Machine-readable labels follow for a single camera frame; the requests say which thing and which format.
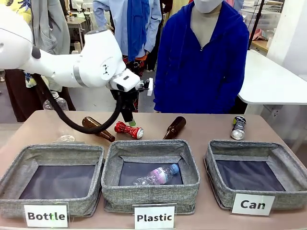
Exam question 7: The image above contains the person's left forearm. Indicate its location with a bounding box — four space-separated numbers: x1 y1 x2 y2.
222 69 246 114

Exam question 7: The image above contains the large clear plastic bottle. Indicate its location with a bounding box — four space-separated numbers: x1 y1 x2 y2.
42 91 75 143

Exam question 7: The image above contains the dark brown skirt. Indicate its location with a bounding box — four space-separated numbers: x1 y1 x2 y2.
4 69 76 123

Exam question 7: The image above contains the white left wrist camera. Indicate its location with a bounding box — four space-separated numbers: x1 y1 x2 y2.
136 77 154 97

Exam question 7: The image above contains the white Can sign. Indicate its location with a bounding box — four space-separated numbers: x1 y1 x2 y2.
231 193 276 217

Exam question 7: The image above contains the brown glass bottle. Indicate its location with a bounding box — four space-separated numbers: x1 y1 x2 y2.
162 116 187 140
82 116 116 143

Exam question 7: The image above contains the grey basket with Can sign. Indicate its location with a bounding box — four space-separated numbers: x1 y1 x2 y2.
203 140 307 211

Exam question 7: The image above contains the grey basket with Bottle sign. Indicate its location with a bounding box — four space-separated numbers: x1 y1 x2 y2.
0 143 106 219

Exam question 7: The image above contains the white wire shelf rack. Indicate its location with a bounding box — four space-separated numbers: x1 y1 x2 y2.
239 6 282 33

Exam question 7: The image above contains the person's right forearm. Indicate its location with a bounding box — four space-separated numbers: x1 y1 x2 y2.
153 69 174 113

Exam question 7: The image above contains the black left cable hose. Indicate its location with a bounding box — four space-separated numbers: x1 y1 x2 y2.
32 73 123 135

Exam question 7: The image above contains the white Plastic sign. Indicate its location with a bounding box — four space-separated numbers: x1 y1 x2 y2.
133 203 177 230

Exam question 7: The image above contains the small pink-label plastic bottle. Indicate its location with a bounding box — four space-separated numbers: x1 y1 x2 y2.
132 163 180 186

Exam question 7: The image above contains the black tripod pole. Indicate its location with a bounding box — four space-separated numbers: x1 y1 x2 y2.
248 0 266 50

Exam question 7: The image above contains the white side table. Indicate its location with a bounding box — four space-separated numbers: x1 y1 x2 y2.
236 49 307 154

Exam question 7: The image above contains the white Bottle sign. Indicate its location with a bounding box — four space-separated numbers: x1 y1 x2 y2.
23 202 70 228

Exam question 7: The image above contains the white face mask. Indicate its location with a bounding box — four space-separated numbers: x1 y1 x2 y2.
193 0 225 14

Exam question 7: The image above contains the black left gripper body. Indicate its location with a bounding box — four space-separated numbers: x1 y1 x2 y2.
110 88 140 111

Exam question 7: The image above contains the blue scarf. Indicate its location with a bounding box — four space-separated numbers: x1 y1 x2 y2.
126 0 151 62

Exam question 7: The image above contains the grey denim jacket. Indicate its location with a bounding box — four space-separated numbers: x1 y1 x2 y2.
30 0 71 93

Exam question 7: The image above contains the yellow floral shirt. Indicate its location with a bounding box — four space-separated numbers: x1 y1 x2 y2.
4 0 37 88

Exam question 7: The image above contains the crushed red can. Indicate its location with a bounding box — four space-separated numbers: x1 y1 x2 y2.
114 121 145 140

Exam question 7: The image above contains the grey background workbench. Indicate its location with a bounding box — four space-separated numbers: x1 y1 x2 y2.
66 17 87 51

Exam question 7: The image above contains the person in blue hoodie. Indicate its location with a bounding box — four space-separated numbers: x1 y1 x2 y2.
153 0 250 115

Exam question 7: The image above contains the grey basket with Plastic sign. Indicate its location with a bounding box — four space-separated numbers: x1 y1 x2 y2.
101 139 201 216

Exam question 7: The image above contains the pink cloth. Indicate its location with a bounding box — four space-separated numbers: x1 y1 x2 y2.
251 28 267 41

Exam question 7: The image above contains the figure in light-blue shirt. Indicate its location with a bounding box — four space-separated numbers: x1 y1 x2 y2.
93 0 163 113

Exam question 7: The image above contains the crushed silver dark can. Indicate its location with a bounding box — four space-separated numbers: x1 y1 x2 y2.
230 115 248 141

